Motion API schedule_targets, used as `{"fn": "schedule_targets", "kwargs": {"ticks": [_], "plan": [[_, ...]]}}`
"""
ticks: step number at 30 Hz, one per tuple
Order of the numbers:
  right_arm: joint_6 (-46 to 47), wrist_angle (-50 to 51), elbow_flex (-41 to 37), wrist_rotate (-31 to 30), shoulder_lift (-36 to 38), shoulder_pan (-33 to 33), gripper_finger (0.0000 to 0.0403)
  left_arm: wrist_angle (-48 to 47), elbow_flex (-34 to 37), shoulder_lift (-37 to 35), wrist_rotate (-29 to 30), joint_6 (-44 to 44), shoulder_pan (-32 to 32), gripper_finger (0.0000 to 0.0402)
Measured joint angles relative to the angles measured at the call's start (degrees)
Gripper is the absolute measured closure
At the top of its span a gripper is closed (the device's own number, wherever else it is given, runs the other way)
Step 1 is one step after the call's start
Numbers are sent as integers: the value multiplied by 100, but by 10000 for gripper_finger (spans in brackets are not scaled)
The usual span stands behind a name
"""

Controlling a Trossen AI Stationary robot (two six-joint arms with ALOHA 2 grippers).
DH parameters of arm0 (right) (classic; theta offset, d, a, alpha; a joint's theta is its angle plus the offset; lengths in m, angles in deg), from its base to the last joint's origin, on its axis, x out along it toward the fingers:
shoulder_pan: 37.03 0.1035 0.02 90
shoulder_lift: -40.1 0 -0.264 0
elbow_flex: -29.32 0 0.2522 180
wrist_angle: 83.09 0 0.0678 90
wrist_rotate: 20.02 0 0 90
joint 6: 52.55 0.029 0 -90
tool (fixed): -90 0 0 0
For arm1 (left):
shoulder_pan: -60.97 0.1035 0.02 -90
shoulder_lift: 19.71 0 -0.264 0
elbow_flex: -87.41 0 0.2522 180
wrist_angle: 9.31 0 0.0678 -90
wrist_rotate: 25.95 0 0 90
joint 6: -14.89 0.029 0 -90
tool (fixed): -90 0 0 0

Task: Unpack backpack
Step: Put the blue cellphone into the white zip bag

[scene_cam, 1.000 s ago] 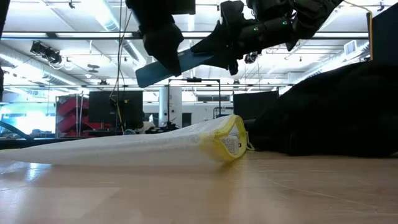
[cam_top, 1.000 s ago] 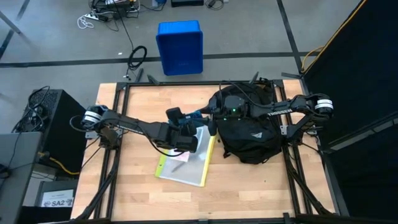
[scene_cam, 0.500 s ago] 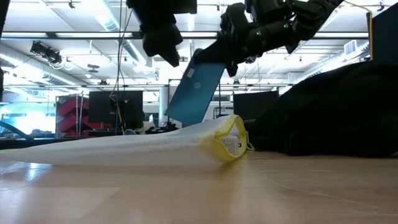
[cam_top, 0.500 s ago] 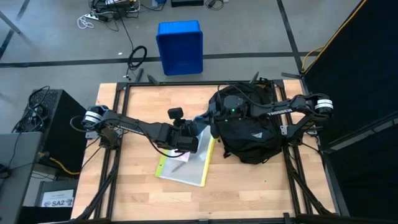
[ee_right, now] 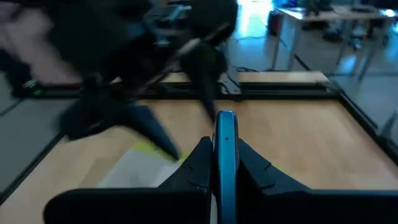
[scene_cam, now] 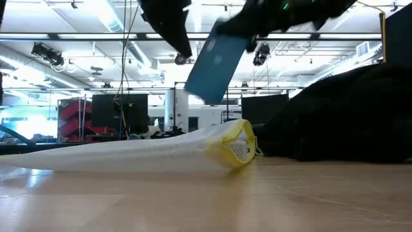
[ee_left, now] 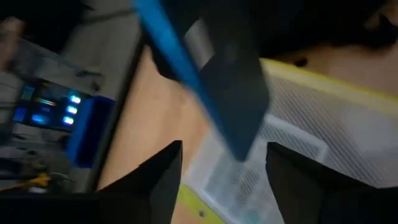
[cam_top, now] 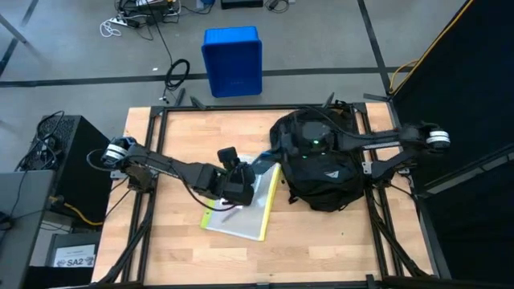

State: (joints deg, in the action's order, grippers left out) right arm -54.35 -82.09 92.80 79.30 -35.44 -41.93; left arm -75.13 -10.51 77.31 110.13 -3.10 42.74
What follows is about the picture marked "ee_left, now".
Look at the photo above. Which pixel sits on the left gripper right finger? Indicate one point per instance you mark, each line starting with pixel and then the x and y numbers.
pixel 326 202

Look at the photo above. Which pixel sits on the blue smartphone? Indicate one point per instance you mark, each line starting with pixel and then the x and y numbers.
pixel 172 46

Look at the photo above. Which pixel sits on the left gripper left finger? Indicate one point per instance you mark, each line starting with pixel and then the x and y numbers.
pixel 93 208

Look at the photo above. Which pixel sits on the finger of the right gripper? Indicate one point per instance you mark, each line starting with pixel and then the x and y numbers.
pixel 157 59
pixel 236 25

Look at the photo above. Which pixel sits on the white mesh pouch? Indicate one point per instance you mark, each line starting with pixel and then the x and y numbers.
pixel 342 124

